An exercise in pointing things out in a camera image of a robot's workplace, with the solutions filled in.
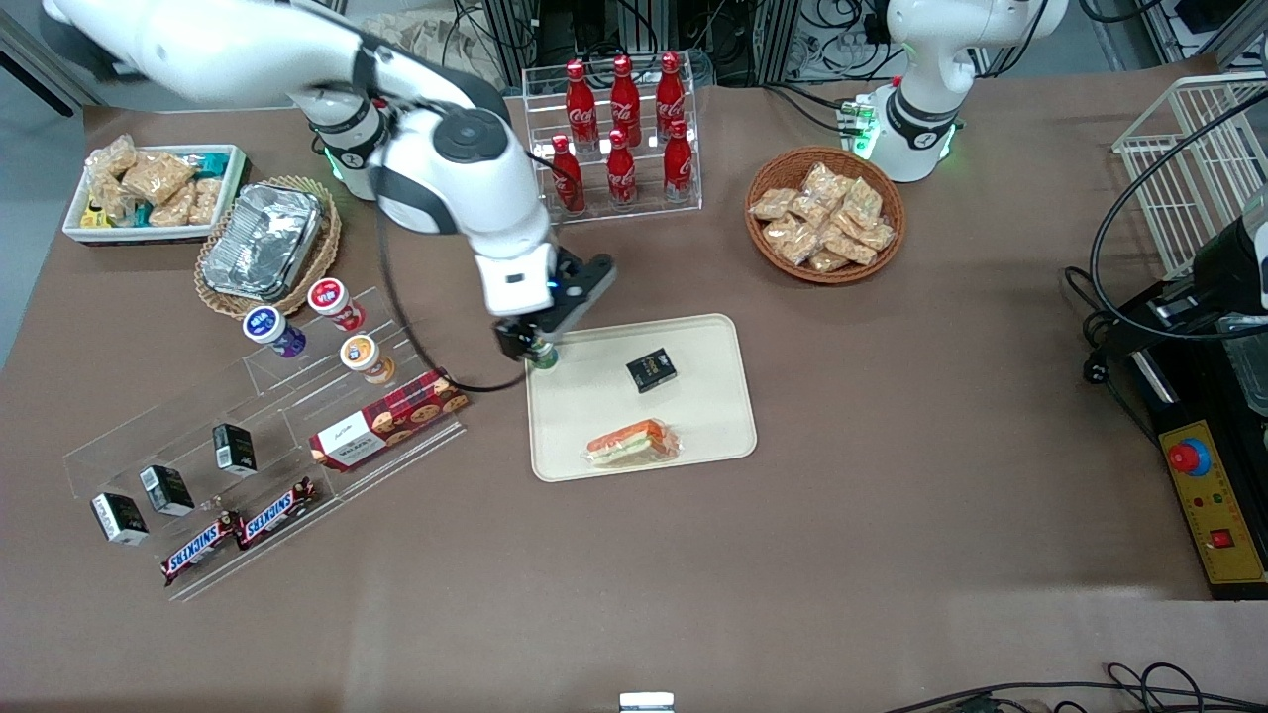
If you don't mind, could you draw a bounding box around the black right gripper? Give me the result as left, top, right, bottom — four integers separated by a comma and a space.
493, 255, 585, 360

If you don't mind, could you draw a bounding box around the plastic-wrapped triangle sandwich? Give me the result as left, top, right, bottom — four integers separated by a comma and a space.
581, 418, 685, 468

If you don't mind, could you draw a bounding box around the beige plastic tray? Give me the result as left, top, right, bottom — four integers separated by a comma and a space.
523, 313, 759, 483

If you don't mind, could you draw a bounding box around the small black gold-print box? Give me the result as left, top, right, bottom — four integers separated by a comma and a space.
625, 348, 679, 394

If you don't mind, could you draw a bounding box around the red tartan cookie box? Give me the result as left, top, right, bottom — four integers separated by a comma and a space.
309, 367, 470, 472

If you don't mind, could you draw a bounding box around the clear acrylic bottle rack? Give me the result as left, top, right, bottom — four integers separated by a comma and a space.
522, 56, 703, 229

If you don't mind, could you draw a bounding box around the orange lid gum jar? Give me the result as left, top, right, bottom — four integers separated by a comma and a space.
340, 334, 395, 385

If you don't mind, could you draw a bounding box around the red Coca-Cola bottle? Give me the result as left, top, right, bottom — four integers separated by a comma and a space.
663, 120, 694, 205
656, 51, 687, 140
605, 129, 638, 211
609, 54, 642, 150
551, 135, 585, 216
565, 59, 598, 154

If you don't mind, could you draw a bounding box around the red lid gum jar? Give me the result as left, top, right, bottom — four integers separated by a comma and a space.
306, 277, 366, 333

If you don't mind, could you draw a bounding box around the oval wicker basket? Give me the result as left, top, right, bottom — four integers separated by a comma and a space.
194, 176, 343, 319

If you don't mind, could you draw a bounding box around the clear acrylic tiered stand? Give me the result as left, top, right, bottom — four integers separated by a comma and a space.
62, 285, 469, 603

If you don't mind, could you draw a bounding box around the purple lid gum jar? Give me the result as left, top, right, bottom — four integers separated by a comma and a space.
243, 306, 307, 359

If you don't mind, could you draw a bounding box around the round wicker basket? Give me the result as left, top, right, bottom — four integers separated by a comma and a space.
744, 147, 906, 286

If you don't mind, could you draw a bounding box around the silver foil packet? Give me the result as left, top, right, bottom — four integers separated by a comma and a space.
202, 182, 328, 303

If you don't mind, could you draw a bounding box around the Snickers chocolate bar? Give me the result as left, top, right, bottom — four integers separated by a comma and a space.
160, 511, 245, 587
236, 477, 318, 551

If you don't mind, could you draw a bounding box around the small black barcode box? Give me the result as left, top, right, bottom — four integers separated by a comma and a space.
212, 423, 259, 477
90, 492, 150, 547
139, 464, 196, 517

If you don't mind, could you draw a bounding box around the crumpled beige cloth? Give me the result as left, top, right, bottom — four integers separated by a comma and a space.
362, 12, 501, 72

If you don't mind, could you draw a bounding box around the white rectangular bin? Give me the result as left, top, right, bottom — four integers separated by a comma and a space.
61, 144, 249, 246

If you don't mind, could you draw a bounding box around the grey metal beam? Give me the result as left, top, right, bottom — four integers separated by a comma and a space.
0, 10, 105, 118

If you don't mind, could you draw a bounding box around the red emergency stop button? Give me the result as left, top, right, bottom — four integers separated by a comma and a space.
1167, 438, 1213, 478

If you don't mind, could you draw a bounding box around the black cylindrical device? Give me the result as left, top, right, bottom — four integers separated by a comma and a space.
1194, 183, 1268, 318

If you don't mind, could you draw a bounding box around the yellow control box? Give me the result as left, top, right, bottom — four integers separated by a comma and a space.
1157, 420, 1268, 587

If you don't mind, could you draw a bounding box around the clear plastic container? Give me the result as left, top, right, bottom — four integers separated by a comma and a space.
1216, 312, 1268, 417

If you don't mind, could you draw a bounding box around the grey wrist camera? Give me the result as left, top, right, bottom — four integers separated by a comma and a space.
530, 255, 617, 343

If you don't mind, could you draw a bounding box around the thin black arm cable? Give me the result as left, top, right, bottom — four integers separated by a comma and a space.
374, 188, 531, 394

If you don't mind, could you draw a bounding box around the thick black cable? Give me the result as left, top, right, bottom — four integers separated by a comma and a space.
1065, 89, 1268, 387

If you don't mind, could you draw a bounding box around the white wire basket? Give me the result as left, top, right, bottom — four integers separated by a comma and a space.
1111, 71, 1268, 281

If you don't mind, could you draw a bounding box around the black cables bundle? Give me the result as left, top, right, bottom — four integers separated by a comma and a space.
882, 662, 1268, 713

